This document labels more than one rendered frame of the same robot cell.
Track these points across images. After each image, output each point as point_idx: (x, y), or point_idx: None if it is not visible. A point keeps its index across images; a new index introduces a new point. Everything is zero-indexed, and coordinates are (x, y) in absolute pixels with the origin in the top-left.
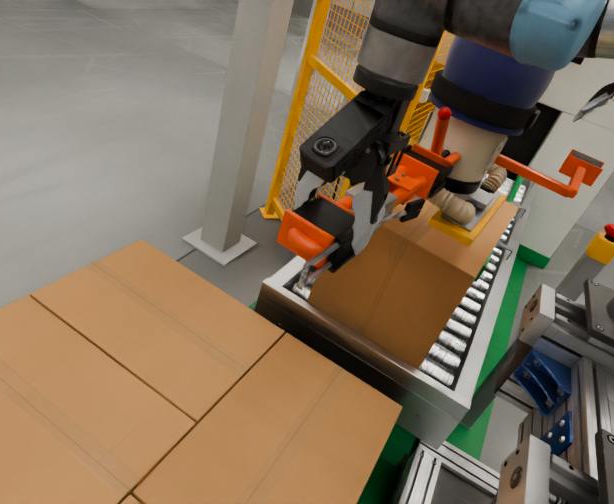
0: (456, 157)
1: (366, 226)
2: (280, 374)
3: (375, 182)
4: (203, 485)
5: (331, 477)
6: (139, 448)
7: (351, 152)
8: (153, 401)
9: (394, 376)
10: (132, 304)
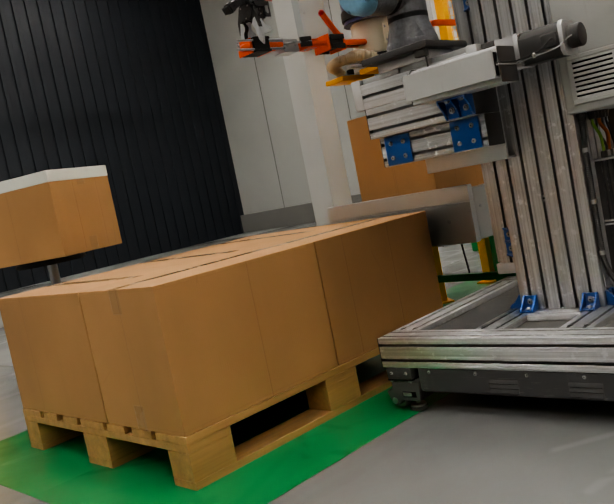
0: (360, 39)
1: (258, 28)
2: (335, 226)
3: (253, 12)
4: (274, 243)
5: (356, 227)
6: (240, 248)
7: (234, 1)
8: (250, 244)
9: (421, 204)
10: (241, 241)
